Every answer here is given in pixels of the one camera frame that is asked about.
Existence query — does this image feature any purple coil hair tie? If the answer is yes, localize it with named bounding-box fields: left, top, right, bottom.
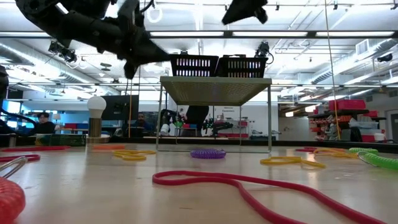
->
left=190, top=148, right=227, bottom=160

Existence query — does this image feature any yellow rubber band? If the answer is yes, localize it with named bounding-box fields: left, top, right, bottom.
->
left=113, top=149, right=157, bottom=162
left=312, top=147, right=359, bottom=160
left=259, top=156, right=326, bottom=169

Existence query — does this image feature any black ceiling camera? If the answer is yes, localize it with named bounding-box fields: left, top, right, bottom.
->
left=254, top=41, right=274, bottom=65
left=47, top=40, right=78, bottom=63

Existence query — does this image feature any red storage bin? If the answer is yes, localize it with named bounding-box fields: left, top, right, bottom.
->
left=328, top=99, right=367, bottom=111

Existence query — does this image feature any yellow hanging cord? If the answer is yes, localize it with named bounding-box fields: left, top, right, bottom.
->
left=324, top=0, right=342, bottom=141

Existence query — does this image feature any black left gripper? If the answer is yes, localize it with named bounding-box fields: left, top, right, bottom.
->
left=99, top=0, right=171, bottom=80

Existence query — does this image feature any black slotted plastic basket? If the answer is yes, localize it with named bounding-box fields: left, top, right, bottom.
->
left=168, top=54, right=220, bottom=78
left=216, top=56, right=269, bottom=78

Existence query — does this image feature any silver air duct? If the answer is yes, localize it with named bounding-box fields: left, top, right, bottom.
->
left=0, top=42, right=94, bottom=93

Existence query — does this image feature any red-orange coil keychain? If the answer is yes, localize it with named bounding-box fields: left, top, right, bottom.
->
left=0, top=156, right=29, bottom=224

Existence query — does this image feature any green yellow crayon box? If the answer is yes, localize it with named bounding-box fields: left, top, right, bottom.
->
left=34, top=133, right=87, bottom=147

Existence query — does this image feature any ceiling light strip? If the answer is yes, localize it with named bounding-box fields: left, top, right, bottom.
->
left=315, top=30, right=396, bottom=37
left=232, top=30, right=308, bottom=37
left=149, top=30, right=225, bottom=37

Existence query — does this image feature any black metal table frame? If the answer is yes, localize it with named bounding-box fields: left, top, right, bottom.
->
left=0, top=133, right=398, bottom=150

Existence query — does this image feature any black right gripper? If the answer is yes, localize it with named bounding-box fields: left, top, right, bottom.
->
left=221, top=0, right=269, bottom=26

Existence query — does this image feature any black storage rack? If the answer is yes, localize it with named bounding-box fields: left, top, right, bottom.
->
left=307, top=98, right=388, bottom=144

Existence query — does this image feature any pale green perforated metal riser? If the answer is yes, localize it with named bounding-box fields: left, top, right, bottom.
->
left=155, top=76, right=273, bottom=153

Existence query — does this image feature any orange rubber band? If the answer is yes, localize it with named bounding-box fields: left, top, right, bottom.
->
left=91, top=144, right=126, bottom=151

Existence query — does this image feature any white bulb wooden lamp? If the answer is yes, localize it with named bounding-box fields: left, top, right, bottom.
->
left=86, top=95, right=111, bottom=144

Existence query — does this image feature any black monitor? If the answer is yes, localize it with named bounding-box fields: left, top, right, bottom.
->
left=101, top=94, right=140, bottom=122

